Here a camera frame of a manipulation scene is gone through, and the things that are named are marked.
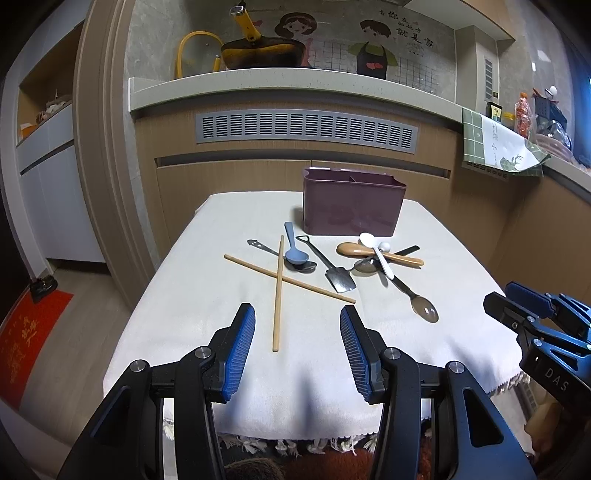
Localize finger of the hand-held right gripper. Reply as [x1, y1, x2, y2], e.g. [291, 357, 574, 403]
[505, 281, 591, 325]
[483, 292, 551, 336]

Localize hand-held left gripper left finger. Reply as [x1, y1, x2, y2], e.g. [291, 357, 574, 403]
[58, 303, 256, 480]

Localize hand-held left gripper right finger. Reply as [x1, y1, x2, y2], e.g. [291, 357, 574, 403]
[340, 305, 539, 480]

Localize wooden chopstick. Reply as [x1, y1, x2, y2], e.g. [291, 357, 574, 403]
[224, 253, 357, 304]
[271, 235, 284, 352]

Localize steel shovel-shaped spoon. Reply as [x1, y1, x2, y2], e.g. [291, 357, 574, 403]
[295, 234, 357, 294]

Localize long dark-handled spoon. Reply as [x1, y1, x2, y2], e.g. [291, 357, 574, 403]
[387, 272, 440, 323]

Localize black-handled steel spoon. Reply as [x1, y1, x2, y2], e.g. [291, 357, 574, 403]
[353, 245, 420, 274]

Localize wooden spoon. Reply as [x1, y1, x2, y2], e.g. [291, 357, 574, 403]
[336, 242, 424, 267]

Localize blue plastic spoon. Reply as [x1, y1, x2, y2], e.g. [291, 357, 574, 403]
[284, 222, 309, 265]

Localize white plastic spoon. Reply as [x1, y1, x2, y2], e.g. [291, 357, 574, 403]
[359, 232, 396, 281]

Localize purple plastic utensil holder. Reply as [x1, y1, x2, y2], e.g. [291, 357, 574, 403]
[302, 167, 407, 236]

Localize person's right hand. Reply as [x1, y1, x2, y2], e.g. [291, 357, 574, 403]
[529, 398, 561, 448]

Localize white tablecloth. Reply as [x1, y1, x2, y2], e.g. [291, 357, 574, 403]
[102, 191, 532, 444]

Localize dark patterned cloth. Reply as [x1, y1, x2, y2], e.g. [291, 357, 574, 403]
[217, 434, 384, 480]

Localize green checked cloth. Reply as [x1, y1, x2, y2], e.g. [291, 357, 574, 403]
[462, 107, 552, 178]

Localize red snack bag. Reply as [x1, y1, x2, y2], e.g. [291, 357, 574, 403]
[515, 90, 534, 137]

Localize black shoe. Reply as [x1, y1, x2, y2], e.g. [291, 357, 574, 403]
[30, 275, 58, 303]

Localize red door mat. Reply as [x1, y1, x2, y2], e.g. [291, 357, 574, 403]
[0, 290, 75, 409]

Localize grey vent grille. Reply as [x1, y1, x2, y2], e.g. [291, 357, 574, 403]
[195, 110, 419, 152]

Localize white storage cabinet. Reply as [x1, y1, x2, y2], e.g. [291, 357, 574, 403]
[0, 28, 107, 278]

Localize beige stone countertop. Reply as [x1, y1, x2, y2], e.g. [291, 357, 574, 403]
[128, 67, 466, 127]

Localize steel spoon with holed handle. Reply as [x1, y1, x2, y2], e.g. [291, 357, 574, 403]
[247, 239, 318, 271]

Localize black wire basket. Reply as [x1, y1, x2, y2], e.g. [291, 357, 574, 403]
[533, 88, 568, 134]

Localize cartoon wall poster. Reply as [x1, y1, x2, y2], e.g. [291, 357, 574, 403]
[272, 4, 439, 86]

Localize dark wok with yellow handle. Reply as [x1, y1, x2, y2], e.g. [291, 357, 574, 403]
[221, 2, 305, 71]

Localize yellow hose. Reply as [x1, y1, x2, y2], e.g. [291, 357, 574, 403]
[178, 31, 222, 79]

